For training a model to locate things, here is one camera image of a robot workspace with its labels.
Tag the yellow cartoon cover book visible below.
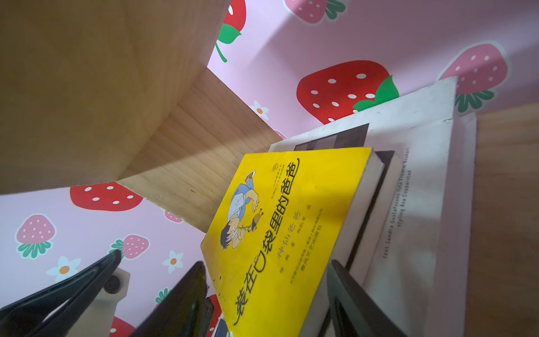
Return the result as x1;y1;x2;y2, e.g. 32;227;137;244
201;147;384;336

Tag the black wolf cover book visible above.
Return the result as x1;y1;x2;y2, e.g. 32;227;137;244
331;150;402;286

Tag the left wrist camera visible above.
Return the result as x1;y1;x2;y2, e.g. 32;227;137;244
67;268;135;336

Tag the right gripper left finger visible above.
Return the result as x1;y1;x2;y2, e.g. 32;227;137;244
131;261;209;336

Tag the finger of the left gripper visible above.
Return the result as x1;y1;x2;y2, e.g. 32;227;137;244
1;251;122;336

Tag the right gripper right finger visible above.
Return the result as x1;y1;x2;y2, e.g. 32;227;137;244
327;260;405;336

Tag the white hardcover book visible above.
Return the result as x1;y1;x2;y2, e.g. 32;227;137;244
270;77;477;336

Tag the wooden two-tier shelf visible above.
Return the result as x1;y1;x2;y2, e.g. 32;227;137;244
1;1;538;336

